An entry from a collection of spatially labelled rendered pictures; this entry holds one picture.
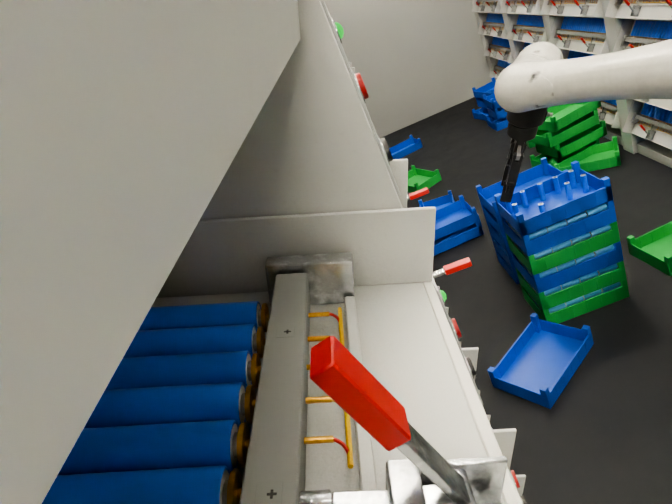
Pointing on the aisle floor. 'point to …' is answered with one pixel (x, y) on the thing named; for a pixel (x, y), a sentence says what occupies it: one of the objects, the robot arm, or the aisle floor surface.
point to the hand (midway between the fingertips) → (507, 185)
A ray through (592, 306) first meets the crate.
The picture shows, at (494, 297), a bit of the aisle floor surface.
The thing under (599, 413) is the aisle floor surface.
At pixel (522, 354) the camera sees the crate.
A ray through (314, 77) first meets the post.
